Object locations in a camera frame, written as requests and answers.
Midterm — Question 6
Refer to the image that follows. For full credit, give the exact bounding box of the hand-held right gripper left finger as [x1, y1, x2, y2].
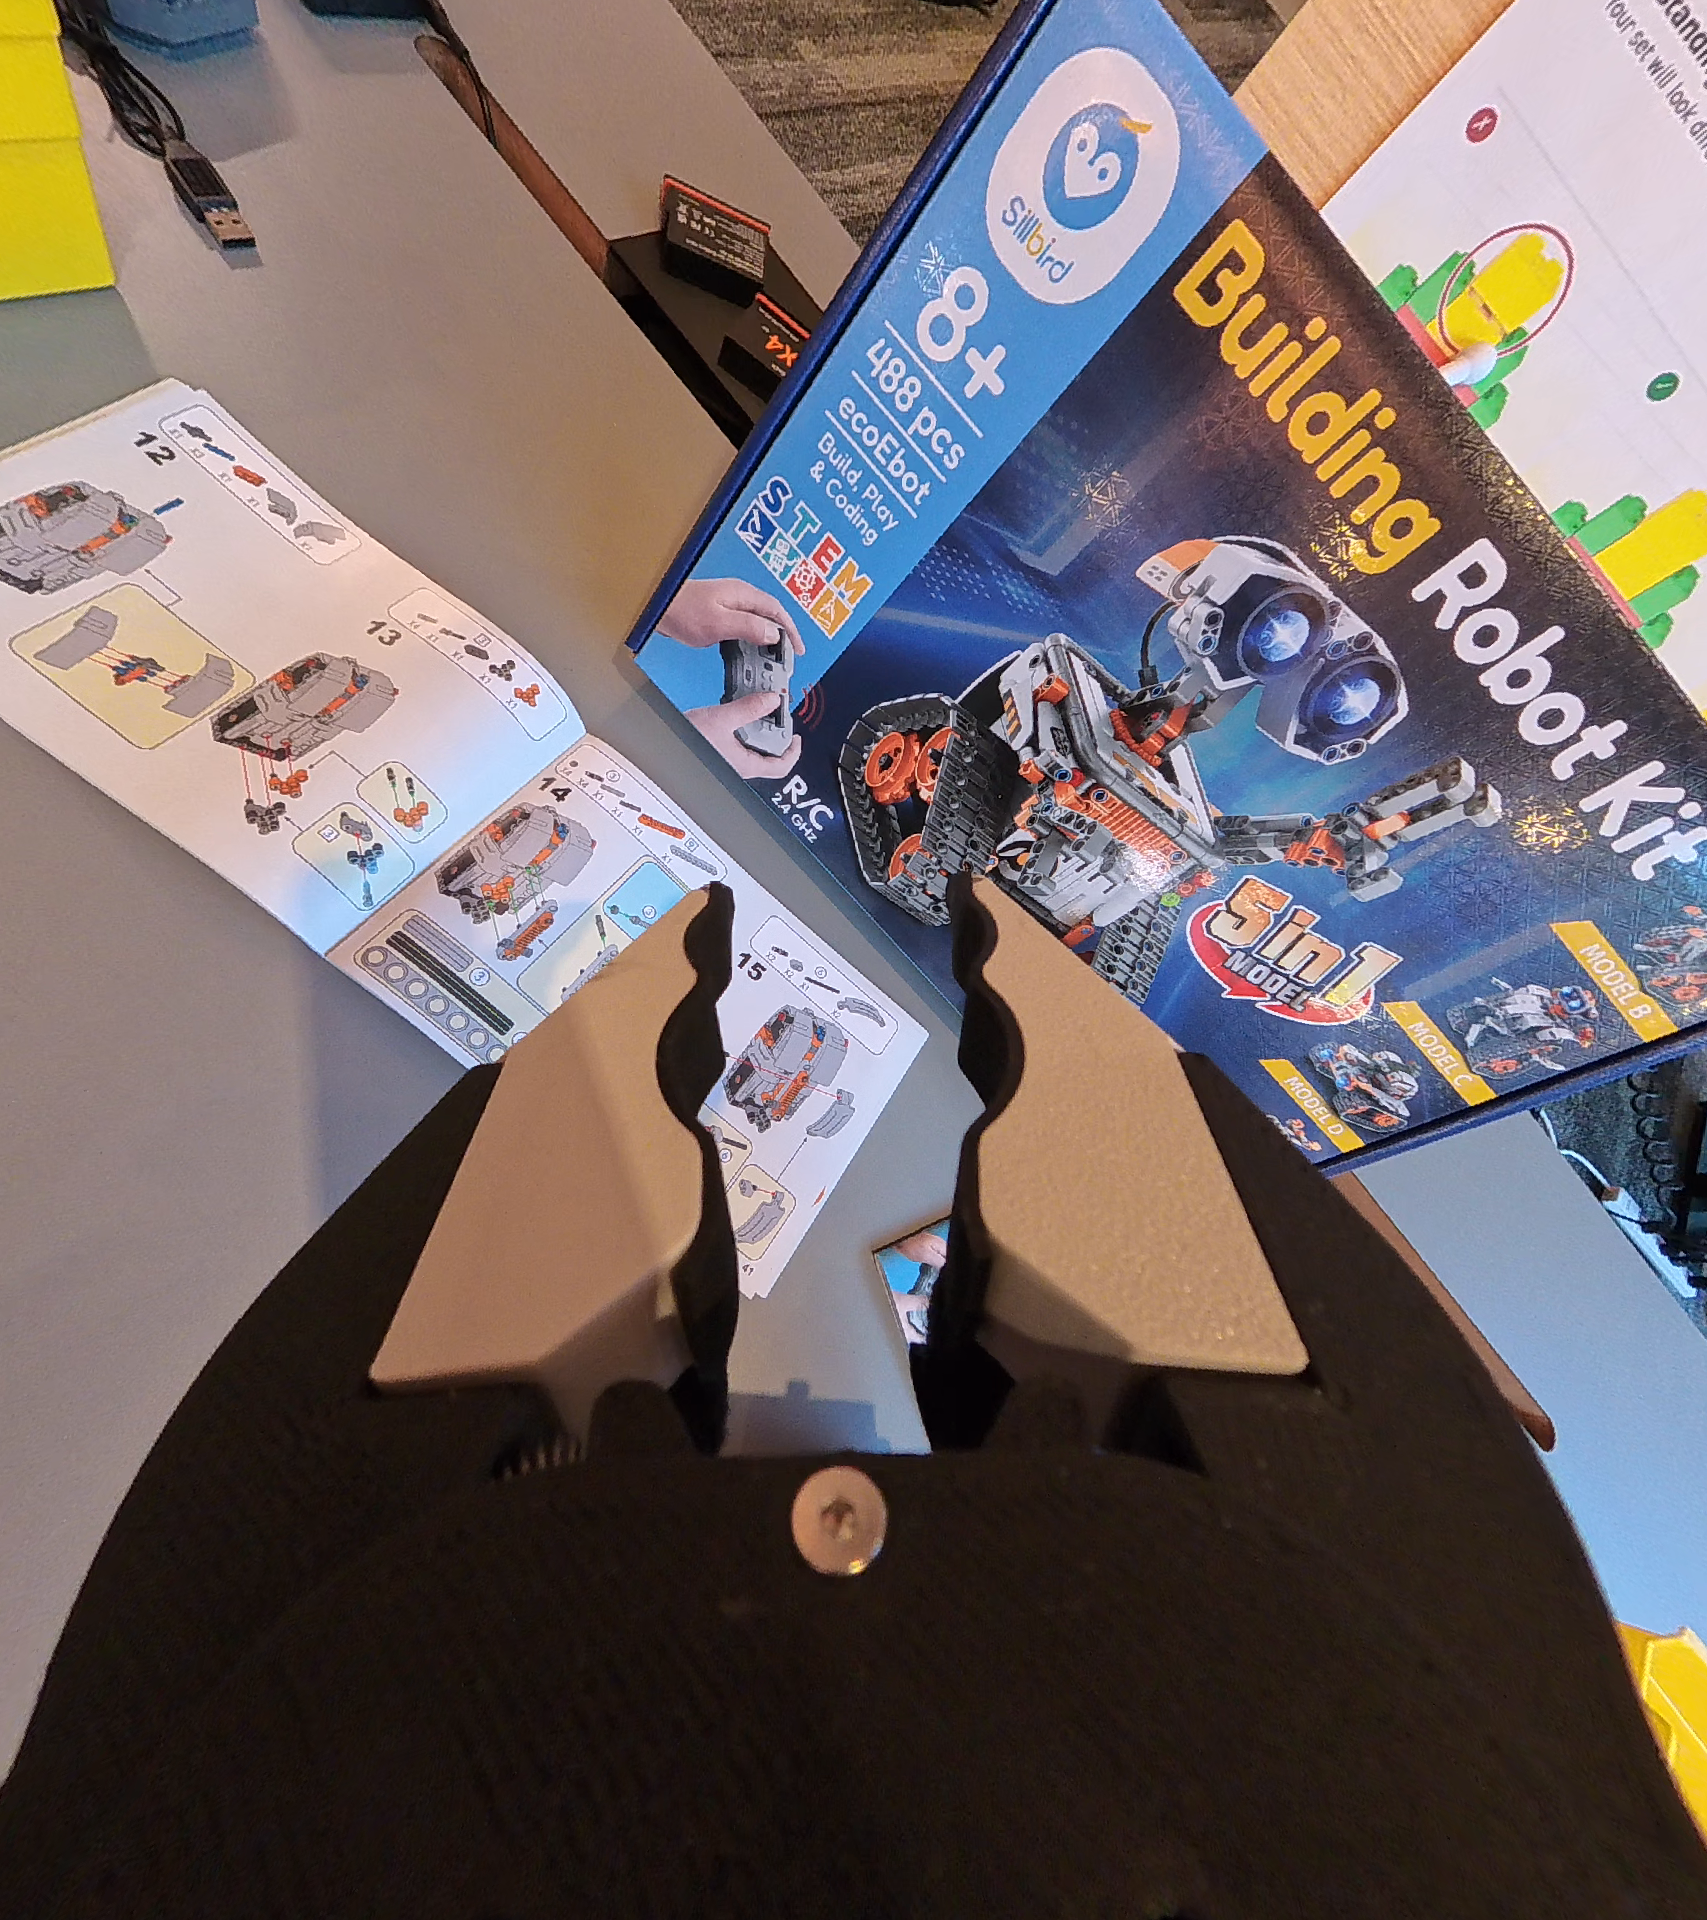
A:
[369, 883, 741, 1450]

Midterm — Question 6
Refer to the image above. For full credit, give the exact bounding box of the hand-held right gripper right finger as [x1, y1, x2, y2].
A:
[919, 875, 1311, 1453]

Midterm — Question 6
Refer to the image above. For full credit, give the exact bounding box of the blue printed leaflet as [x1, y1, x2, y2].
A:
[871, 1223, 951, 1353]

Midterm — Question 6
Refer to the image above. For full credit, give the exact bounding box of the blue robot kit box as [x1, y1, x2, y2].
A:
[625, 0, 1707, 1170]

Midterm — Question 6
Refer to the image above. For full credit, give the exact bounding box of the instruction booklet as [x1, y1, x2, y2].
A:
[0, 379, 929, 1301]

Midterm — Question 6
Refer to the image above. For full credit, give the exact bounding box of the white printed instruction sheet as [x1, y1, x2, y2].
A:
[1317, 0, 1707, 858]

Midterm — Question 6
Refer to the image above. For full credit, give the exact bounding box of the grey blue battery module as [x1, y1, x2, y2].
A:
[104, 0, 261, 54]

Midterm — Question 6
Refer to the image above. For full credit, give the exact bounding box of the black cable tray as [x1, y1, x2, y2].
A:
[605, 225, 825, 445]

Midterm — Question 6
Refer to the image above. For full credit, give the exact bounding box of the black usb cable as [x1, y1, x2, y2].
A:
[50, 0, 259, 254]

